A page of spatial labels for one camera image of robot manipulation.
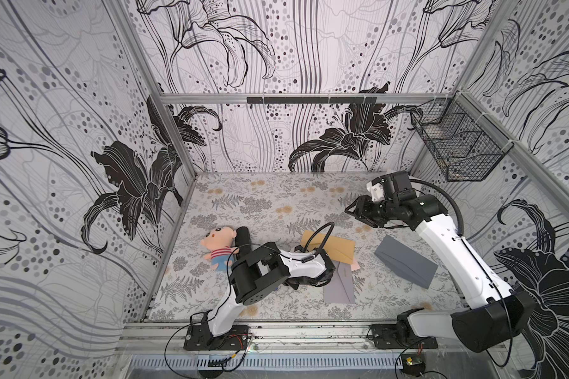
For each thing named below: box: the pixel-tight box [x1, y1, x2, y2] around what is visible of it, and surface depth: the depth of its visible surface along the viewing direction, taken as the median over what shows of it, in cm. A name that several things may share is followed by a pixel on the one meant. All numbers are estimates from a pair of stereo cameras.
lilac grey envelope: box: [323, 260, 356, 304], surface depth 84 cm
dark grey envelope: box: [373, 234, 439, 289], surface depth 90 cm
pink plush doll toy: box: [200, 226, 240, 271], surface depth 90 cm
